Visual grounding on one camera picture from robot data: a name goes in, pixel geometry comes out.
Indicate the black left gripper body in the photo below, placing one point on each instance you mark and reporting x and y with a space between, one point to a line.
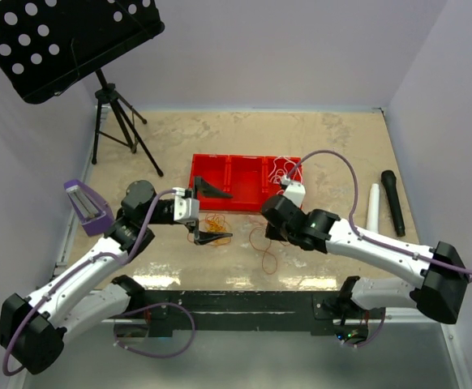
192 225

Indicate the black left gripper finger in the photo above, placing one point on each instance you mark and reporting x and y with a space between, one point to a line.
203 188
201 238

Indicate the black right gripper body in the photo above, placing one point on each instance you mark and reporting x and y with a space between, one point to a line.
280 233

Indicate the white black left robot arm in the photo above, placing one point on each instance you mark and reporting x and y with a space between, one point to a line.
35 328

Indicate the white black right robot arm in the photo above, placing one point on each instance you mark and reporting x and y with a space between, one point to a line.
432 280

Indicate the red left plastic bin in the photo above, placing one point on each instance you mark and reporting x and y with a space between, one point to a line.
212 169

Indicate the red plastic bin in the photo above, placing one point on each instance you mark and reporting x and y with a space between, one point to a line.
274 169
212 169
245 182

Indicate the red middle plastic bin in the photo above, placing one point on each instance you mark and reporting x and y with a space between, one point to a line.
245 182

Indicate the red right plastic bin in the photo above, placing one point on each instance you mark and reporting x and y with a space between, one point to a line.
274 169

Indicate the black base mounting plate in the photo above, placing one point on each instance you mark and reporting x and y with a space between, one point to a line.
314 312

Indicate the white microphone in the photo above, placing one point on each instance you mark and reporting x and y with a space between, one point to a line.
373 210

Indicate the purple metronome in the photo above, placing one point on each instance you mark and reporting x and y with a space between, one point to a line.
94 213

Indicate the black microphone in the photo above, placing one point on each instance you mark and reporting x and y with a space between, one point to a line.
389 181

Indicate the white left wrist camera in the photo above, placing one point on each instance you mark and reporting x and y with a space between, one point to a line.
180 205

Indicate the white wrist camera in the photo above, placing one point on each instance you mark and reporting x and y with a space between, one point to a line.
180 205
293 190

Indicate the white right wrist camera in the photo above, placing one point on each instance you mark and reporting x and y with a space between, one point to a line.
293 190

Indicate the aluminium front rail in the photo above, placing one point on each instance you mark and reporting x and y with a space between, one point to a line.
414 316

